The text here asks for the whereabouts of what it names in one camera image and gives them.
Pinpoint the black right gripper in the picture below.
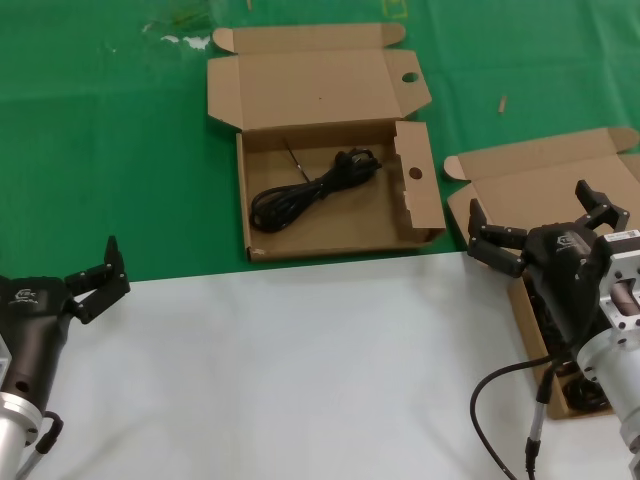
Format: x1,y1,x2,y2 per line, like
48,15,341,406
467,179,631,346

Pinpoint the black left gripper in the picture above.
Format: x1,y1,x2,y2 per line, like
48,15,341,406
0,235,132,407

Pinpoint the thin black wire tie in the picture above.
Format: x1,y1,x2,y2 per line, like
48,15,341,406
282,139,311,184

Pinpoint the plain cardboard mailer box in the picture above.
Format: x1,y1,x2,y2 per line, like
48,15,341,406
443,126,640,420

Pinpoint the cardboard box with round holes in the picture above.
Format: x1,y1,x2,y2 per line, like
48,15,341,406
206,22,448,263

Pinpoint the green table cloth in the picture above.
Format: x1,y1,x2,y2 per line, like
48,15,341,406
0,0,640,289

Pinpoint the white table sheet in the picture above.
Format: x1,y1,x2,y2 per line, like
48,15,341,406
0,249,640,480

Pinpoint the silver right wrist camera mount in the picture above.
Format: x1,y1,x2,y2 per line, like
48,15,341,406
597,229,640,334

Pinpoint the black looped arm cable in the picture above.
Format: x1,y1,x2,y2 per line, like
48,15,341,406
19,409,65,480

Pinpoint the black cable with silver connector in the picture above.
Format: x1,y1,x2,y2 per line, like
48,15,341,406
469,349,584,480

